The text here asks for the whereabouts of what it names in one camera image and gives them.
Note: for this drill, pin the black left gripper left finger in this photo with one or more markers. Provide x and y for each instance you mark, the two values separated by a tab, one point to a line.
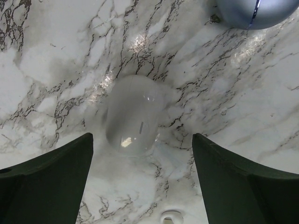
47	189

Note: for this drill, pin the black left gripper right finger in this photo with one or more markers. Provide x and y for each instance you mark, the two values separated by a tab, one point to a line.
237	190

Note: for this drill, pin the white earbud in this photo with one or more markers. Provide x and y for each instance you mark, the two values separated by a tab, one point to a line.
171	217

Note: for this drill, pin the white earbud charging case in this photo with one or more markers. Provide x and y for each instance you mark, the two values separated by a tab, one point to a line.
135	104

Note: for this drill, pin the purple earbud charging case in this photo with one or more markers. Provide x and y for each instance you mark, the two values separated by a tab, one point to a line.
255	14

